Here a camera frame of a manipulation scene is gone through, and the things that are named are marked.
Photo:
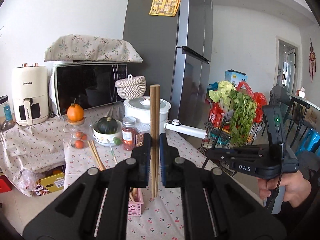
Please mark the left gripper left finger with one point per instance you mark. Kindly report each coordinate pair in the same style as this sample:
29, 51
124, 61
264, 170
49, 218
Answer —
141, 168

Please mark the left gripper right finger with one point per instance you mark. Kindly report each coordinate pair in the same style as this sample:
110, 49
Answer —
170, 173

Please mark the light wooden chopstick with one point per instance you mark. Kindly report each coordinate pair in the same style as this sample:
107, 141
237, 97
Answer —
96, 155

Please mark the disposable chopsticks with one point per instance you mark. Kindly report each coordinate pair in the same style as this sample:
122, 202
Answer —
112, 152

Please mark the pair of brown wooden chopsticks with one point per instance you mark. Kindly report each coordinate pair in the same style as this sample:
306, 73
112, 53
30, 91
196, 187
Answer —
155, 139

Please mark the right hand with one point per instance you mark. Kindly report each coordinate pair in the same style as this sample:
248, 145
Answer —
297, 188

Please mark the cherry print tablecloth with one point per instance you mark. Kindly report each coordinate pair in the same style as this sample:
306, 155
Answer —
41, 147

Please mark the pink perforated utensil basket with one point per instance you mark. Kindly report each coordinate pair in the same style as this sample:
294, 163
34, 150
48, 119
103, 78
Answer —
135, 202

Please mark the jar of dried fruit rings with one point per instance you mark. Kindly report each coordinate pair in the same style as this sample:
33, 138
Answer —
141, 129

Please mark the blue plastic stool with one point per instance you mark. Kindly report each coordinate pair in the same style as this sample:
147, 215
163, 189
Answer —
309, 143

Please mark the jar of red dried fruit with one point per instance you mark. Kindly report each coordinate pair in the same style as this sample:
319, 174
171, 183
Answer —
129, 132

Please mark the white bowl with green knob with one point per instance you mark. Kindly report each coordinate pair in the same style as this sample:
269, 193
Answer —
114, 139

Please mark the dark green pumpkin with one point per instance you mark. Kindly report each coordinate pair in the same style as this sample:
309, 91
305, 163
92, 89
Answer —
107, 125

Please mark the green leafy vegetables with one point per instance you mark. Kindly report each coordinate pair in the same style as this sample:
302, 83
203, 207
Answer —
237, 107

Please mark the red snack package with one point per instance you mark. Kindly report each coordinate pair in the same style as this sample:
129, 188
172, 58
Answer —
216, 113

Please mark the glass jar with small oranges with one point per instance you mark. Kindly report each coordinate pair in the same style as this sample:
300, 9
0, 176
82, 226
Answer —
78, 134

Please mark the woven white basket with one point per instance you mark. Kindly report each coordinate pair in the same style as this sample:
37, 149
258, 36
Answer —
132, 87

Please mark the orange pumpkin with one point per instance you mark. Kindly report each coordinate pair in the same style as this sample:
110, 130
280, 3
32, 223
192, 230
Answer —
75, 112

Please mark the black microwave oven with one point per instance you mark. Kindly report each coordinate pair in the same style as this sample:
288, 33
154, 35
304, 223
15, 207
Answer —
89, 84

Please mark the red chinese knot decoration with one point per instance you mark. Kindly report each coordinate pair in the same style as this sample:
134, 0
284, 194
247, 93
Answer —
312, 62

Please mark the grey refrigerator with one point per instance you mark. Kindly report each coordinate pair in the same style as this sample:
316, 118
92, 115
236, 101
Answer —
176, 52

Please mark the cream air fryer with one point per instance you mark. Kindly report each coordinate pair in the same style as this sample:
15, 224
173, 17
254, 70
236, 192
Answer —
30, 95

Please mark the floral cloth cover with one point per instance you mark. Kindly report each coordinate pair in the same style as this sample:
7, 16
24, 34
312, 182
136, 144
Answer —
91, 48

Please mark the black wire rack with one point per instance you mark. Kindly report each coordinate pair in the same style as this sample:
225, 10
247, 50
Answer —
219, 137

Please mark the white electric pot with handle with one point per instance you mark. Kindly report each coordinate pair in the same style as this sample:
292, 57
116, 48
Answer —
146, 112

